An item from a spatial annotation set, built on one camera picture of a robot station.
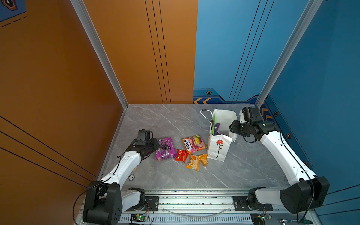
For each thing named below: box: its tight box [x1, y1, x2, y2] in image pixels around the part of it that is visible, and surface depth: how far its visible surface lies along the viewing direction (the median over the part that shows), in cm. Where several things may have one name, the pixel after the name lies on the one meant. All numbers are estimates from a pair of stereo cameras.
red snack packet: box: [174, 149, 188, 163], surface depth 91 cm
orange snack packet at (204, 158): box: [196, 153, 209, 167], surface depth 90 cm
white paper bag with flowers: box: [200, 108, 238, 163], surface depth 82 cm
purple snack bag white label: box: [214, 122, 221, 136], surface depth 93 cm
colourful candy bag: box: [180, 135, 208, 155], surface depth 95 cm
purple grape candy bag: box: [155, 136, 177, 162], surface depth 87 cm
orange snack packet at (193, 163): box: [186, 154, 200, 172], surface depth 88 cm
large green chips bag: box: [211, 115, 217, 136], surface depth 82 cm
